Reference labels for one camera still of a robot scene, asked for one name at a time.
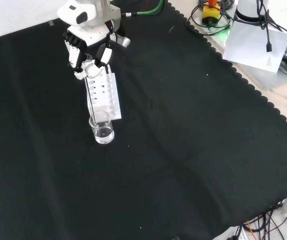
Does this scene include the green cable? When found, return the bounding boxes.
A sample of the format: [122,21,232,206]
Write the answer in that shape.
[122,0,165,17]

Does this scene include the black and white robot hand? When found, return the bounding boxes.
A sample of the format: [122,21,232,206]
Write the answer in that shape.
[57,1,115,81]

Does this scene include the glass beaker with water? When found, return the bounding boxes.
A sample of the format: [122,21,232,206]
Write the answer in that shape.
[88,110,115,145]

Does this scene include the pale board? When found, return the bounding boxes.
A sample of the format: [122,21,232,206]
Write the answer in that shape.
[222,18,287,74]

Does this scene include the grey and black wrist camera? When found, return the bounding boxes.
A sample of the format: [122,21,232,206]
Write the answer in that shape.
[93,0,131,48]

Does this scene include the black floor cables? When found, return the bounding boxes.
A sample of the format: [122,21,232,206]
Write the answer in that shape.
[240,194,287,240]

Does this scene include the clear glass rod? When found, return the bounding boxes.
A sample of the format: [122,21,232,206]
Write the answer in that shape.
[83,73,100,131]

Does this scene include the black bench cloth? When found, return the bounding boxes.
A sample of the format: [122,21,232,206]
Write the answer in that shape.
[0,0,287,240]

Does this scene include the yellow stop button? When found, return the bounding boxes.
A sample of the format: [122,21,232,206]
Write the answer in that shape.
[201,0,221,27]

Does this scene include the black coiled cables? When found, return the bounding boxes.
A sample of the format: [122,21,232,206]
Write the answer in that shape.
[186,0,234,33]

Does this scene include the white test tube rack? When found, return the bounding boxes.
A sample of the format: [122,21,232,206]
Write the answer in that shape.
[84,63,123,123]

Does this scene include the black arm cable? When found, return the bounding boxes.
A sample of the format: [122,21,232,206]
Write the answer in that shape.
[255,0,274,53]

